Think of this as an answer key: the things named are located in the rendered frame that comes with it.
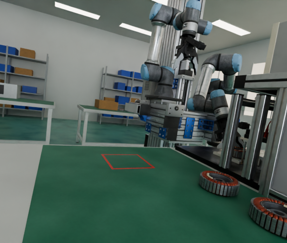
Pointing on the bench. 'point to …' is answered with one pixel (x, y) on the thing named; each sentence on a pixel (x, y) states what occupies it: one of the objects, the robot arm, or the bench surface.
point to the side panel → (286, 151)
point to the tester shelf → (270, 82)
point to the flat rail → (254, 104)
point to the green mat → (134, 200)
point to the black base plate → (206, 151)
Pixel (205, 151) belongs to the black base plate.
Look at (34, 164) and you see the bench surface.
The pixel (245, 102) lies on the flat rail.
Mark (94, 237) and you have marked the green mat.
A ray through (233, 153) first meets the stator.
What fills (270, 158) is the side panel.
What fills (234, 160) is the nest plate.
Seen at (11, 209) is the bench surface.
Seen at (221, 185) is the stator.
